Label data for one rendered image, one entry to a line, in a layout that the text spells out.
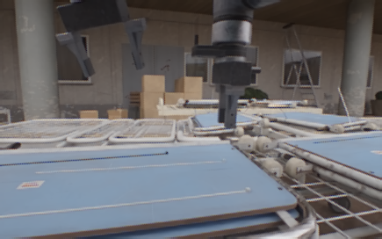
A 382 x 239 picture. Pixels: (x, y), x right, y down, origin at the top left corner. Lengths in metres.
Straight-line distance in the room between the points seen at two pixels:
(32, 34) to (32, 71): 0.65
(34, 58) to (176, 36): 3.83
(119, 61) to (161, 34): 1.51
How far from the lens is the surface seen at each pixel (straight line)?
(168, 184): 0.42
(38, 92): 4.56
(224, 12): 0.47
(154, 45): 6.44
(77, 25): 0.50
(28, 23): 4.75
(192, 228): 0.36
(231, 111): 0.47
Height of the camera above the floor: 0.74
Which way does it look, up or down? 7 degrees down
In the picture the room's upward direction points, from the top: straight up
